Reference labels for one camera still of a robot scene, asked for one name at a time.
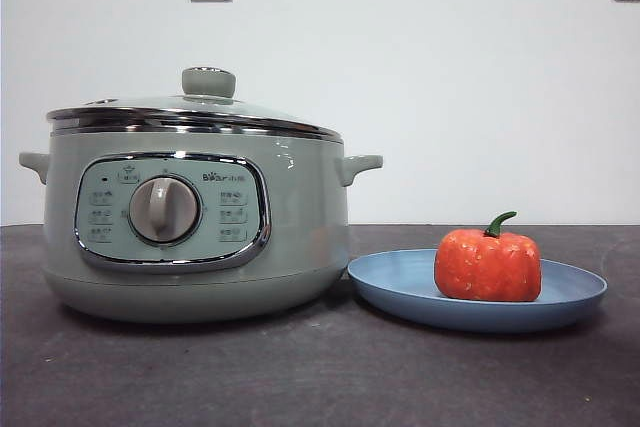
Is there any glass lid with green knob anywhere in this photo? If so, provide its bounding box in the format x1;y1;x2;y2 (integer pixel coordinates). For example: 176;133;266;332
45;65;345;142

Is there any orange pumpkin with green stem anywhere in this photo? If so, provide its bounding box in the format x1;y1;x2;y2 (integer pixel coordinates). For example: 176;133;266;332
433;210;543;303

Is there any pale green electric steamer pot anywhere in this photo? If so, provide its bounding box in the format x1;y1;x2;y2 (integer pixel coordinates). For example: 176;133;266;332
18;126;385;325

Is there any blue round plate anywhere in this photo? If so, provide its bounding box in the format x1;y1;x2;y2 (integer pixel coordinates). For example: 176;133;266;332
346;248;609;334

